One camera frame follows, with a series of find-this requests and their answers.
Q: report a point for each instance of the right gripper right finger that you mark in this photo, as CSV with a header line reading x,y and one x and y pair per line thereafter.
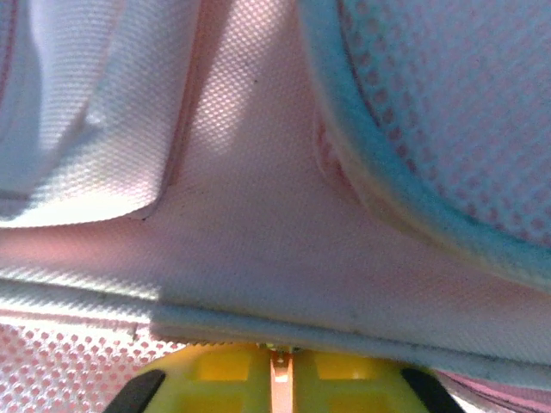
x,y
353,383

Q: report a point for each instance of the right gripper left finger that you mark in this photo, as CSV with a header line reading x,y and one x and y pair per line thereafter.
x,y
215,383

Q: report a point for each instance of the pink backpack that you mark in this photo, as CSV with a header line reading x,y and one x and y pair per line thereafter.
x,y
258,215

